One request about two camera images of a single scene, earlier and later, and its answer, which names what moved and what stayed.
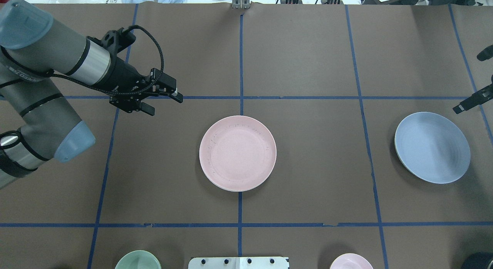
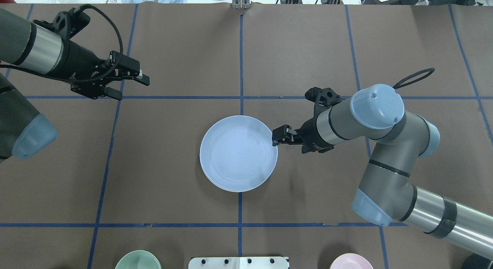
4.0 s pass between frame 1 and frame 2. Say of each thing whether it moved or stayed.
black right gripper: moved
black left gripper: moved
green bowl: stayed
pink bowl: stayed
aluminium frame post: stayed
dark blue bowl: stayed
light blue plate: moved
